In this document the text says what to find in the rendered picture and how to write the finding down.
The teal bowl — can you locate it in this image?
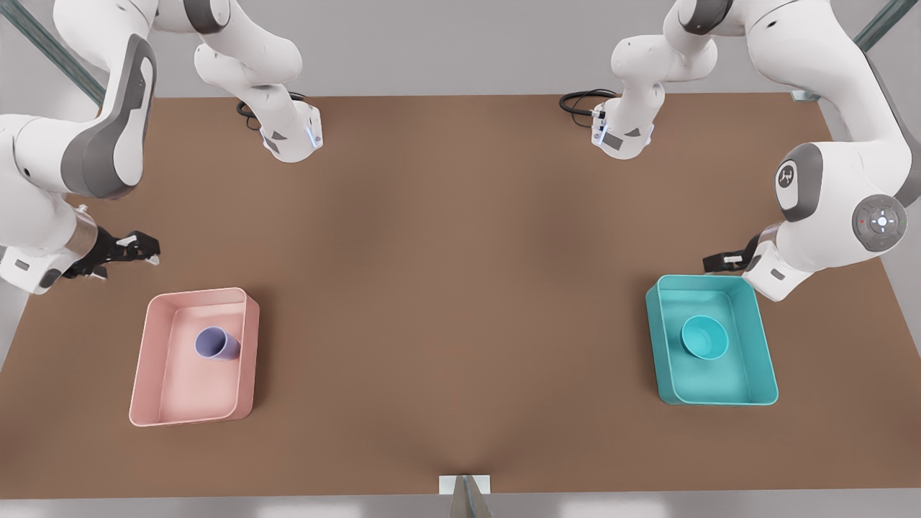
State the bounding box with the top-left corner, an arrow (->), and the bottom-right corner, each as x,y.
681,314 -> 730,360

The teal rectangular box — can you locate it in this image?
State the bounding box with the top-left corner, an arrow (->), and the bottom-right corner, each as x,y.
645,274 -> 780,406

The purple cup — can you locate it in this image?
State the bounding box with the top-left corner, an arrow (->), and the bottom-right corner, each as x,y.
195,327 -> 242,362

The pink rectangular box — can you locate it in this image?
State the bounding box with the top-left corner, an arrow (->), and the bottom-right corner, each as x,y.
129,287 -> 260,428

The black cable loop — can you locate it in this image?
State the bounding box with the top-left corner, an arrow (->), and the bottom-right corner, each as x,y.
237,91 -> 309,132
559,88 -> 621,130

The silver frame post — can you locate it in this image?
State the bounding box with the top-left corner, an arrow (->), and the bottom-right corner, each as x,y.
439,473 -> 493,518
790,0 -> 921,102
0,0 -> 107,108

